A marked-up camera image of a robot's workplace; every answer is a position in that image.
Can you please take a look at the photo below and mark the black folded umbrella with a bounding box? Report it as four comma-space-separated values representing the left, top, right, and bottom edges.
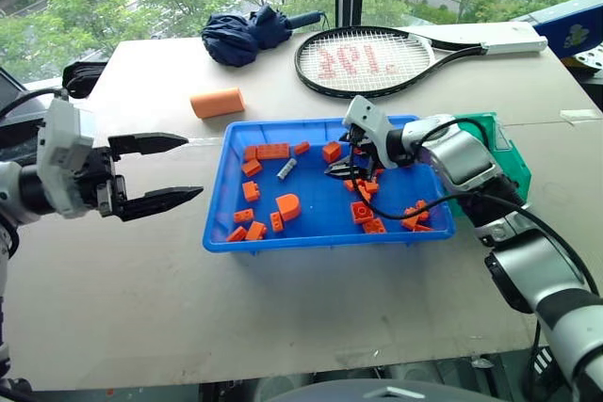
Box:
61, 60, 109, 100

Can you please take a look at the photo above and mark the long black right arm cable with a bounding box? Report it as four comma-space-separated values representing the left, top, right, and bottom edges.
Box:
349, 145, 600, 297

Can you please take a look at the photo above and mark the dark screen edge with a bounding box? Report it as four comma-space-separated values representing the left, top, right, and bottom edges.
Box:
0, 67, 28, 114

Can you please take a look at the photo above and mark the short black right arm cable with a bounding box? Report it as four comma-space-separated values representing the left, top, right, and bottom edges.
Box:
416, 118, 497, 163

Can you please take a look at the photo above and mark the orange foam block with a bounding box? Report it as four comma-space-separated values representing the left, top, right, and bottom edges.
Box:
189, 87, 247, 121

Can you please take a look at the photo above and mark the square orange toy brick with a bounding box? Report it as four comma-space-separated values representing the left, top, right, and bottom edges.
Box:
350, 201, 376, 226

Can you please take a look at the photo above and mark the blue box with print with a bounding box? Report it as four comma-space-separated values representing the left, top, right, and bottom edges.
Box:
530, 0, 603, 62

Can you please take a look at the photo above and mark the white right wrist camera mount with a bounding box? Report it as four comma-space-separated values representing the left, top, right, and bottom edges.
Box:
341, 95, 394, 161

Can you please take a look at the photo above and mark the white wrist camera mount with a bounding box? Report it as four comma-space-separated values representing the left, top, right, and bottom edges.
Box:
341, 95, 394, 161
36, 98, 96, 220

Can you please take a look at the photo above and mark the long orange toy brick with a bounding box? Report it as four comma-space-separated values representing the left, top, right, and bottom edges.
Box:
255, 142, 292, 161

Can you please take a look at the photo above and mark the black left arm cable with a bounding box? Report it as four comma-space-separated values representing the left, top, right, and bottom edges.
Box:
0, 88, 68, 119

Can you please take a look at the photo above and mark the navy folded umbrella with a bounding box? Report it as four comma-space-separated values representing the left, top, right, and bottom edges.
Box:
200, 4, 329, 68

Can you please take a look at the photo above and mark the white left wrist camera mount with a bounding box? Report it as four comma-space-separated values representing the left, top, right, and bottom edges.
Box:
36, 98, 96, 220

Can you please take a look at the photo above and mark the rounded orange toy brick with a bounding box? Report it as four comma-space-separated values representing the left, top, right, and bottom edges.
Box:
275, 193, 303, 223

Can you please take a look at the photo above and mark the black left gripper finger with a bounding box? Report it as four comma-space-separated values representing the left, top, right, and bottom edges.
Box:
107, 132, 190, 162
119, 185, 205, 223

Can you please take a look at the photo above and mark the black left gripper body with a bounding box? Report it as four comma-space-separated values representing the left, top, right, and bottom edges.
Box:
73, 145, 128, 219

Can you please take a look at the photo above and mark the blue plastic bin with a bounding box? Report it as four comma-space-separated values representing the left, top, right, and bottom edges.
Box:
202, 114, 457, 255

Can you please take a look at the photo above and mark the flat orange toy brick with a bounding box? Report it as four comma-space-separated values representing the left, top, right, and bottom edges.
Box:
361, 217, 388, 235
399, 215, 435, 233

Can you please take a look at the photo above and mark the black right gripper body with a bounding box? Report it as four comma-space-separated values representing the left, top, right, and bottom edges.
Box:
340, 123, 385, 178

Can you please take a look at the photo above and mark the white perforated sheet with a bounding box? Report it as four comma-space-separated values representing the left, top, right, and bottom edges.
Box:
562, 42, 603, 76

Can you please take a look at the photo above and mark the black white tennis racket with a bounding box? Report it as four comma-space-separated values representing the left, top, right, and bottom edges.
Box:
294, 24, 549, 100

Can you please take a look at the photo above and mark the green plastic bin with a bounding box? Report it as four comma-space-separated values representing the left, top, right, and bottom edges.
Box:
446, 111, 533, 220

